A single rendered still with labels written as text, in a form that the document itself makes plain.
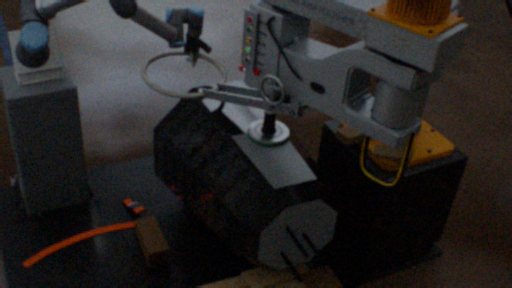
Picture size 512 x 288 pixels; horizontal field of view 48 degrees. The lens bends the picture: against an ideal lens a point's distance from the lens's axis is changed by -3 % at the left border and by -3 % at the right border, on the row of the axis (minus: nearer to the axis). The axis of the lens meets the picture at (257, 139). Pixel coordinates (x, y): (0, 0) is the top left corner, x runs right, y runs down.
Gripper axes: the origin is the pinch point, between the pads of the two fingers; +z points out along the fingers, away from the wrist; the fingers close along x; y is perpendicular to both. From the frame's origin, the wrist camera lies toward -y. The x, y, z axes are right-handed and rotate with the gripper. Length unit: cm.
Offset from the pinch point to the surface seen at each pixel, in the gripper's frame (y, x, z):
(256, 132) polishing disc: -50, 61, -5
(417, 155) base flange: -135, 46, -3
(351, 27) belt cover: -82, 85, -85
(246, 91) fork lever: -39, 41, -15
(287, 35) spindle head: -57, 64, -65
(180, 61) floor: 53, -158, 100
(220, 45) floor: 26, -204, 100
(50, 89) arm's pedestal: 69, 53, 4
